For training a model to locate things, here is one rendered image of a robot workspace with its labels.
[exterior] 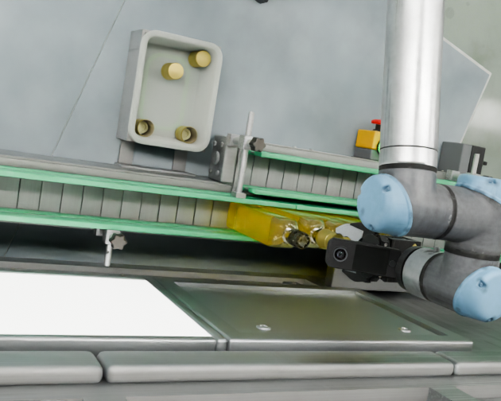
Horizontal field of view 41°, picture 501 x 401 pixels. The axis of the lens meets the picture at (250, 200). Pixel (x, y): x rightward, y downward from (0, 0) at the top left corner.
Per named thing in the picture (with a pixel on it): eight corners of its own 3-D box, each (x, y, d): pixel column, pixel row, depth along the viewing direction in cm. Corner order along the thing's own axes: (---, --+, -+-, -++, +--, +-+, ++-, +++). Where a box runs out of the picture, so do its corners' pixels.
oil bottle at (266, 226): (224, 227, 140) (273, 249, 121) (229, 200, 139) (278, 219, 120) (248, 229, 142) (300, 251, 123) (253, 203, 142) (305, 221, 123)
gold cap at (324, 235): (313, 247, 122) (327, 252, 118) (317, 227, 121) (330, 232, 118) (330, 248, 123) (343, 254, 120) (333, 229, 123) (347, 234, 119)
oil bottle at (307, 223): (250, 227, 142) (301, 249, 124) (254, 200, 142) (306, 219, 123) (273, 228, 145) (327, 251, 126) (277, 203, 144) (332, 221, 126)
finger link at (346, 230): (357, 233, 123) (386, 251, 115) (330, 230, 120) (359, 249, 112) (361, 216, 122) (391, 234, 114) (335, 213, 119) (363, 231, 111)
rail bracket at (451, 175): (441, 179, 164) (482, 186, 153) (447, 149, 164) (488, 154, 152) (453, 181, 166) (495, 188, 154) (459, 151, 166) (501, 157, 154)
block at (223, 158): (204, 177, 143) (217, 182, 137) (211, 134, 142) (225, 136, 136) (219, 180, 145) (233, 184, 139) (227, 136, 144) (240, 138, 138)
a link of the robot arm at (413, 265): (414, 301, 97) (425, 247, 97) (394, 293, 101) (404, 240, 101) (452, 303, 101) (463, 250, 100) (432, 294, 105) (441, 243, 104)
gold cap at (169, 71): (162, 60, 140) (169, 60, 136) (178, 64, 141) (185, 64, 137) (159, 78, 140) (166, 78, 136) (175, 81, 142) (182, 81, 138)
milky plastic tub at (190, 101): (115, 138, 139) (127, 142, 132) (131, 29, 137) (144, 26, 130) (192, 149, 147) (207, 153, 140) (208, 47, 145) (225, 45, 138)
